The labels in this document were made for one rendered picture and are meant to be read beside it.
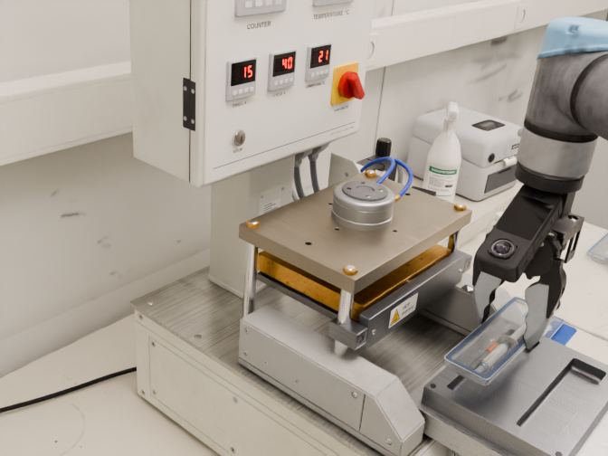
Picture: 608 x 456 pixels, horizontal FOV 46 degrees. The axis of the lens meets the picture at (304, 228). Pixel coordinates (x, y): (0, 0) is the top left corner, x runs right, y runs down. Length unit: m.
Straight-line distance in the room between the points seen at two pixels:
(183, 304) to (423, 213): 0.37
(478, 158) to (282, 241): 1.00
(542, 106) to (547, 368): 0.33
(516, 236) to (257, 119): 0.35
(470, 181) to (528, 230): 1.06
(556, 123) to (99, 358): 0.83
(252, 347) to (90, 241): 0.45
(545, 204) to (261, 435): 0.46
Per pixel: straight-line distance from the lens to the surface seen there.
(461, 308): 1.03
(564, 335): 1.46
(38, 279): 1.23
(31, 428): 1.15
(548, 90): 0.75
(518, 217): 0.77
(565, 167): 0.77
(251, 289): 0.92
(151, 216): 1.33
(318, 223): 0.90
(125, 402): 1.17
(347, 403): 0.83
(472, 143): 1.79
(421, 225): 0.93
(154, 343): 1.06
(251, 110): 0.89
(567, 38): 0.74
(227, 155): 0.88
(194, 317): 1.03
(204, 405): 1.03
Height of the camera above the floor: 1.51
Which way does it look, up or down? 27 degrees down
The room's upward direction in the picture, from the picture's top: 5 degrees clockwise
